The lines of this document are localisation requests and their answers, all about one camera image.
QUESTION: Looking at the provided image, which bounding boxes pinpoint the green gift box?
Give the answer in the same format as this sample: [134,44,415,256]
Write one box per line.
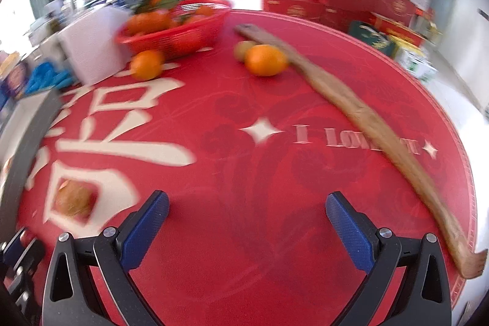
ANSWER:
[348,20,402,57]

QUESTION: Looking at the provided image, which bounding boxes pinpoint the wooden back scratcher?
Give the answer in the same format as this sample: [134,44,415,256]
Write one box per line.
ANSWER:
[234,24,489,280]

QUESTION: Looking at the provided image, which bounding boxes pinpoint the orange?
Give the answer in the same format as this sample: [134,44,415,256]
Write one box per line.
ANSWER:
[244,44,289,77]
[130,50,166,81]

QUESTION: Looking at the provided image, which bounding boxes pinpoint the heap of leafy oranges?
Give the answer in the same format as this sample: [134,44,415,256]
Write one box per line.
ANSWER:
[126,0,216,38]

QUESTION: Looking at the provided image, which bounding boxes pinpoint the grey tray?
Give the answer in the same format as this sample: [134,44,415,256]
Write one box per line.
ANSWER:
[0,89,64,235]

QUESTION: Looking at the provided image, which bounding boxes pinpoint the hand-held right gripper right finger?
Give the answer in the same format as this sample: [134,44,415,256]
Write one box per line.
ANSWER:
[325,191,452,326]

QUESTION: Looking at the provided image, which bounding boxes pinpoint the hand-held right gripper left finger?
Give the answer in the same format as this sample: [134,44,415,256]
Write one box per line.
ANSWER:
[41,189,171,326]

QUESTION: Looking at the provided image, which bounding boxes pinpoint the white toilet paper roll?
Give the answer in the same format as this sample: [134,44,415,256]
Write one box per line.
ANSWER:
[57,3,132,86]

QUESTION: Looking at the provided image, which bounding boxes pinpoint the purple tub with yellow lid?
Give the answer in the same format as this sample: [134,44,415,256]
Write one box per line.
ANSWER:
[0,60,29,101]

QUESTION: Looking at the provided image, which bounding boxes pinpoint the tan round fruit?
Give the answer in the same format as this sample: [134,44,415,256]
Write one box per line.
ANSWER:
[53,181,96,223]

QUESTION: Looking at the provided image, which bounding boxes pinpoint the red printed mat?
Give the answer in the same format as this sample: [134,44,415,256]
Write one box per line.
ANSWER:
[15,9,478,326]

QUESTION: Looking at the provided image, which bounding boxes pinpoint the blue gloves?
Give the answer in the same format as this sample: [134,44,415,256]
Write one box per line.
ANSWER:
[25,60,73,95]

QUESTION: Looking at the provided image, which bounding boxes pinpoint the small yellow-green fruit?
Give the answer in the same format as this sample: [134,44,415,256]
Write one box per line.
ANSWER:
[234,40,257,62]

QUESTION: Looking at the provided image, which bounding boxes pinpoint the white and green carton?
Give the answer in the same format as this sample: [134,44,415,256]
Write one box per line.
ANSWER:
[397,43,438,82]

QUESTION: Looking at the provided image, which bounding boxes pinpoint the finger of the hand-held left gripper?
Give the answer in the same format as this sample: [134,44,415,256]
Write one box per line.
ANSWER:
[6,237,47,311]
[0,230,25,267]

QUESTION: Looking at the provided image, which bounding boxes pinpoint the red plastic basket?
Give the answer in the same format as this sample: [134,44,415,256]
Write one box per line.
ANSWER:
[116,0,233,57]

